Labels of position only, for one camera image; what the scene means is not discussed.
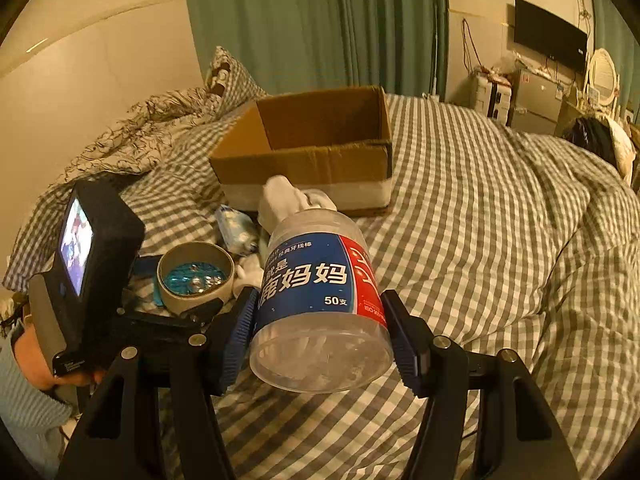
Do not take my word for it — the blue tissue pack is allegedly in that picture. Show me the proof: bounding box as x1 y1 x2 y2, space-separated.
215 205 259 256

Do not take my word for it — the tape roll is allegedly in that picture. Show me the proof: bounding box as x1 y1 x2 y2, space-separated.
156 242 235 315

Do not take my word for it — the small grey fridge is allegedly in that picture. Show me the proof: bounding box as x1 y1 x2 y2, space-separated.
508 68 563 136

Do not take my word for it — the white knit glove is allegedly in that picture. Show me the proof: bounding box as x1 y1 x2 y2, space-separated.
258 174 337 234

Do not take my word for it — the white oval mirror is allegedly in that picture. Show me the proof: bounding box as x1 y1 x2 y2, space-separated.
585 48 620 107

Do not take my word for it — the brown cardboard box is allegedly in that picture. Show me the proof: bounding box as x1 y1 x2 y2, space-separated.
209 87 393 216

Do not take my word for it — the checked pillow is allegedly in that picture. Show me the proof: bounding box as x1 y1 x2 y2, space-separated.
204 46 268 118

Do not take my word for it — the white suitcase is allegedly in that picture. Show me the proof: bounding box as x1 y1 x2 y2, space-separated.
470 72 512 126

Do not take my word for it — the clear plastic jar blue label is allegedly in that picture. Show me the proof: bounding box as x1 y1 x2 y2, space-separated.
250 209 393 393

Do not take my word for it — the black wall television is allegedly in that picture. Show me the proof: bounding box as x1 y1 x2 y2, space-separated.
513 0 588 74

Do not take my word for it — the green curtain right window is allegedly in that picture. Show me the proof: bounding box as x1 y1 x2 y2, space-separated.
592 0 640 126

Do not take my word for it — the chair with dark clothes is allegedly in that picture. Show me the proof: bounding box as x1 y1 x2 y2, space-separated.
560 113 638 184

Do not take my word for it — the green curtain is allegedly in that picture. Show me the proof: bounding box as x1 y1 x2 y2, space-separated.
186 0 448 96

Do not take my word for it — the person's left hand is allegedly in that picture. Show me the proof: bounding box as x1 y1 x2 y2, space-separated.
13 325 106 391

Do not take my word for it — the blue pill blister pack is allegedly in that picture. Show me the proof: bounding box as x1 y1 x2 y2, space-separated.
153 261 231 310

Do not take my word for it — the floral patterned quilt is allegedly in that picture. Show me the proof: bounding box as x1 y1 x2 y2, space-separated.
56 84 226 184

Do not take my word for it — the light blue sleeve forearm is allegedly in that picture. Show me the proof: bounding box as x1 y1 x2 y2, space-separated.
1 326 73 479

